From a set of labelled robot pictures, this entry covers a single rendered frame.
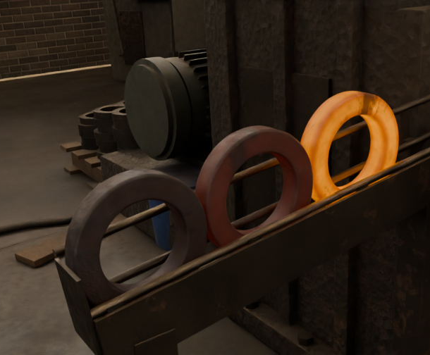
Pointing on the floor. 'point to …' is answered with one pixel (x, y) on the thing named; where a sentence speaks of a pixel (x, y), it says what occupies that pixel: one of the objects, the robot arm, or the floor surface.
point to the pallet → (99, 140)
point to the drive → (165, 121)
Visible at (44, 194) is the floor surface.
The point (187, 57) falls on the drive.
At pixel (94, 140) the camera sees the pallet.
